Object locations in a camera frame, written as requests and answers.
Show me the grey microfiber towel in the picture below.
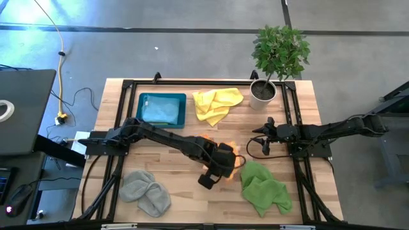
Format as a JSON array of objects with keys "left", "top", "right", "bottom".
[{"left": 118, "top": 169, "right": 172, "bottom": 219}]

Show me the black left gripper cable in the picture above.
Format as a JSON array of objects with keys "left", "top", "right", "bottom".
[{"left": 234, "top": 154, "right": 247, "bottom": 169}]

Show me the black keyboard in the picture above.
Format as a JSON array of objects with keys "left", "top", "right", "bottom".
[{"left": 0, "top": 165, "right": 17, "bottom": 205}]

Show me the white paper sheet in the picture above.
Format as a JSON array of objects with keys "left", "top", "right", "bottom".
[{"left": 65, "top": 130, "right": 93, "bottom": 169}]

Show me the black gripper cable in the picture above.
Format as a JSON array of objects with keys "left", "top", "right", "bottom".
[
  {"left": 234, "top": 154, "right": 247, "bottom": 169},
  {"left": 245, "top": 135, "right": 291, "bottom": 160}
]

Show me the yellow extension cable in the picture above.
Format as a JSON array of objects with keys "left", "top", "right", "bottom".
[{"left": 33, "top": 0, "right": 69, "bottom": 126}]

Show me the black computer mouse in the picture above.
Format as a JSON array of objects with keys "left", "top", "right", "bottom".
[{"left": 4, "top": 184, "right": 34, "bottom": 219}]

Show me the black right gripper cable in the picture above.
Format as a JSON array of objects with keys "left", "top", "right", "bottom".
[{"left": 245, "top": 135, "right": 291, "bottom": 160}]

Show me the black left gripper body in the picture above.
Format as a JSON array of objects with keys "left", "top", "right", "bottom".
[{"left": 207, "top": 149, "right": 238, "bottom": 181}]

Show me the black desk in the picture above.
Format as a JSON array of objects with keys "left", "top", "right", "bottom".
[{"left": 0, "top": 134, "right": 88, "bottom": 228}]

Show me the orange microfiber towel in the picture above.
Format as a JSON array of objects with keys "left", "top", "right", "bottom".
[{"left": 199, "top": 133, "right": 242, "bottom": 184}]

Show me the yellow microfiber towel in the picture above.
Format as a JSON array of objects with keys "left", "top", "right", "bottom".
[{"left": 192, "top": 88, "right": 245, "bottom": 128}]

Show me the blue microfiber towel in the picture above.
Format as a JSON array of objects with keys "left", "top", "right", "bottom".
[{"left": 141, "top": 95, "right": 181, "bottom": 125}]

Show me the green microfiber towel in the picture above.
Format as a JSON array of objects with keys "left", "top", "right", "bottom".
[{"left": 240, "top": 160, "right": 293, "bottom": 219}]

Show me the green leafy plant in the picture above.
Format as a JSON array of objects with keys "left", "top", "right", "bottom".
[{"left": 251, "top": 24, "right": 311, "bottom": 93}]

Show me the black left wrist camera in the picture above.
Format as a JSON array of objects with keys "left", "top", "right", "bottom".
[{"left": 197, "top": 173, "right": 222, "bottom": 191}]

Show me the black aluminium table frame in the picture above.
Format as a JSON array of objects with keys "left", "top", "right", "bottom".
[{"left": 72, "top": 72, "right": 345, "bottom": 226}]

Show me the white tape roll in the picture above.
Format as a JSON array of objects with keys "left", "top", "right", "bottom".
[{"left": 0, "top": 99, "right": 15, "bottom": 123}]

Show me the teal plastic bin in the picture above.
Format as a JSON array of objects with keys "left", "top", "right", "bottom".
[{"left": 135, "top": 92, "right": 187, "bottom": 130}]

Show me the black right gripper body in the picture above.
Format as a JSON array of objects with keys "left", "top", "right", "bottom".
[{"left": 276, "top": 123, "right": 302, "bottom": 145}]

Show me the dark grey laptop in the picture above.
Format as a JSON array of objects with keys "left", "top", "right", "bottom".
[{"left": 0, "top": 69, "right": 58, "bottom": 157}]

